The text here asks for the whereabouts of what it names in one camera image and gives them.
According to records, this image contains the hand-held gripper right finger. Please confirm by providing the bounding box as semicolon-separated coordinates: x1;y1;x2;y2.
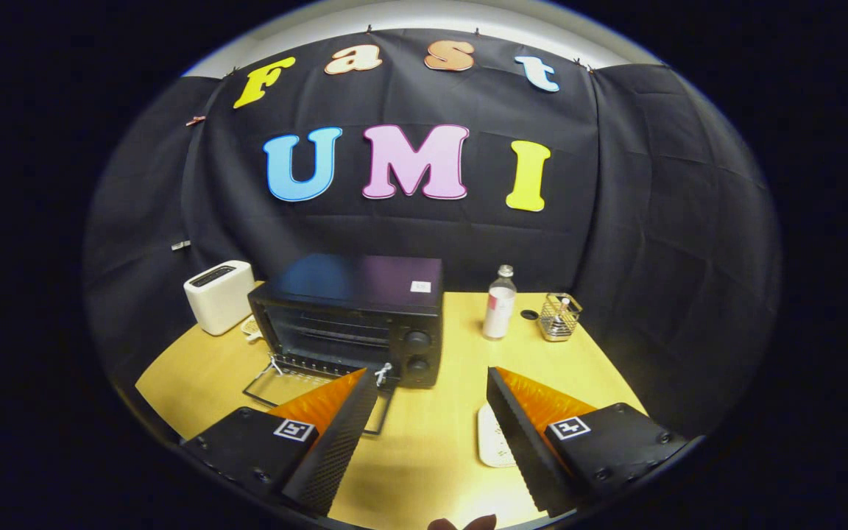
486;366;691;518

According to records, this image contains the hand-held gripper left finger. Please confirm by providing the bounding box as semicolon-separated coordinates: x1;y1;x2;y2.
180;367;380;517

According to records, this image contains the cream square plate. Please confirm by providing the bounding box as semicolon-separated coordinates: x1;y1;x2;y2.
477;402;517;469

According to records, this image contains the black toaster oven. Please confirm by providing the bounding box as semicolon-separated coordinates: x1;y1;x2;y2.
242;254;445;435

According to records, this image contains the white bread toaster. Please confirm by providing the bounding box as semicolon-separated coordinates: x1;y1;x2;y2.
183;260;256;336

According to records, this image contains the oven wire rack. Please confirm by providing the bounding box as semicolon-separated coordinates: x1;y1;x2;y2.
266;352;395;387

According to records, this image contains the small wire basket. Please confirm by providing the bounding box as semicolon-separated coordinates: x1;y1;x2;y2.
538;292;584;342

